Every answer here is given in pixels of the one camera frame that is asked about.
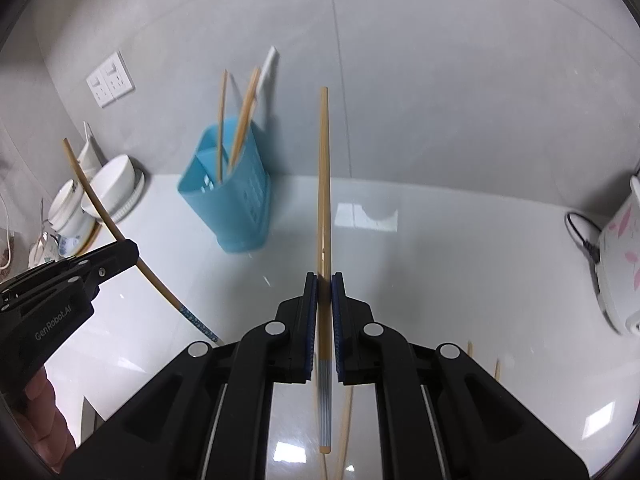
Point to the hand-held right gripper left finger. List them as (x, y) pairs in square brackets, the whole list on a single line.
[(311, 325)]

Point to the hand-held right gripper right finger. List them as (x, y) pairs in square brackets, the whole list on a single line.
[(337, 325)]

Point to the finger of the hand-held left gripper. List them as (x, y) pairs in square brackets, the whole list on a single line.
[(115, 257)]

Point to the brown chopstick blue patterned end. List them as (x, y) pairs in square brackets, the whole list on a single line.
[(150, 272)]

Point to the blue plastic utensil holder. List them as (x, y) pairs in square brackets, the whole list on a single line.
[(235, 210)]

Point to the brown wooden chopstick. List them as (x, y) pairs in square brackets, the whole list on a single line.
[(324, 185), (345, 420)]

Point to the thin pale bamboo chopstick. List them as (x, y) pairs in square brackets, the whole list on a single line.
[(221, 125)]

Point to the brown chopstick pale printed end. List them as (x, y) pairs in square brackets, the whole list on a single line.
[(243, 120)]

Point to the person's left hand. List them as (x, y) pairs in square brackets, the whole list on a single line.
[(47, 420)]

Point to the round wooden coaster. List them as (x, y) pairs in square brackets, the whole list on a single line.
[(90, 240)]

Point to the white ribbed plate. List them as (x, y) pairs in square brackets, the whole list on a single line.
[(132, 200)]

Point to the white bowl with dark pattern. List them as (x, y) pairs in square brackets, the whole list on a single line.
[(67, 210)]

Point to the large white bowl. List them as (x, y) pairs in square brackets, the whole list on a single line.
[(112, 182)]

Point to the thin brown chopstick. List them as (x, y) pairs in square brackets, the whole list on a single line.
[(497, 371)]

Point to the white plastic stick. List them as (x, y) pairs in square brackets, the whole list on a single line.
[(268, 67)]

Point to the white floral rice cooker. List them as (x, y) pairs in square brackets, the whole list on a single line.
[(620, 260)]

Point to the white wall socket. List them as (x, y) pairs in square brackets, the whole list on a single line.
[(100, 87), (119, 75)]

